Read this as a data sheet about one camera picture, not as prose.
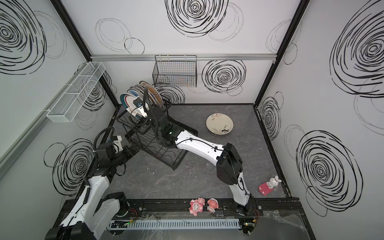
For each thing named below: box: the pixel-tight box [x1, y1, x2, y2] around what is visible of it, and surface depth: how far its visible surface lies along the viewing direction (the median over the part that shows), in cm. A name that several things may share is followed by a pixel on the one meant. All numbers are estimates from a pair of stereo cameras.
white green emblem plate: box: [129, 85, 145, 93], surface depth 77 cm
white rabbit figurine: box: [266, 175, 282, 189], surface depth 77 cm
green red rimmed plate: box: [120, 92, 143, 118], surface depth 79 cm
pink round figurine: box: [206, 198, 219, 214], surface depth 75 cm
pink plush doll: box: [189, 197, 205, 217], surface depth 74 cm
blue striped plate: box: [127, 89, 140, 98], surface depth 76 cm
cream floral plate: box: [205, 112, 234, 135], surface depth 109 cm
